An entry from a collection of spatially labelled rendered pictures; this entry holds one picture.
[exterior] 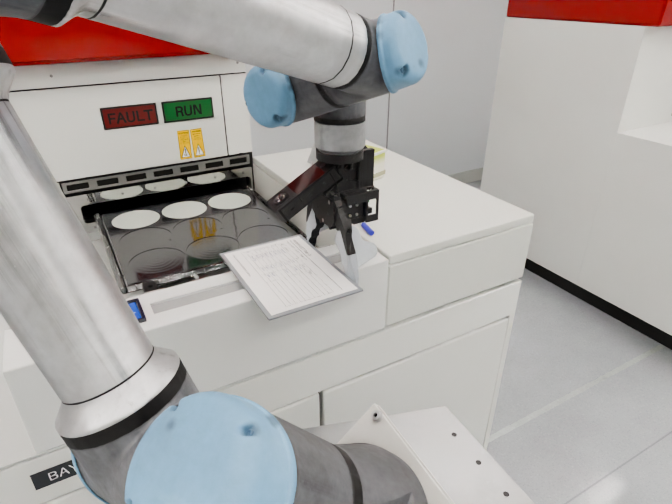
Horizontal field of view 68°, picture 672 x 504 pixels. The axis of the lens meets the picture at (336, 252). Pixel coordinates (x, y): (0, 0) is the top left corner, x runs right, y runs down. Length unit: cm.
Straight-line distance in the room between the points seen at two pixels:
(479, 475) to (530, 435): 124
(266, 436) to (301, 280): 40
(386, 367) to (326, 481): 57
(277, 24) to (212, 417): 31
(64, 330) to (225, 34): 26
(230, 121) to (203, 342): 70
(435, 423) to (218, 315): 34
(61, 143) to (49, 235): 81
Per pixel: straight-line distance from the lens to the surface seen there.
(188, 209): 121
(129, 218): 121
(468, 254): 95
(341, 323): 84
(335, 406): 95
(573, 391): 216
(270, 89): 61
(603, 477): 191
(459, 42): 367
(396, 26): 53
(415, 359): 100
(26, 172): 44
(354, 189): 77
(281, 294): 72
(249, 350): 78
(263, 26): 43
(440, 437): 73
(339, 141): 72
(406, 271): 87
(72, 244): 45
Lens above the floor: 136
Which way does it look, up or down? 28 degrees down
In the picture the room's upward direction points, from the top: straight up
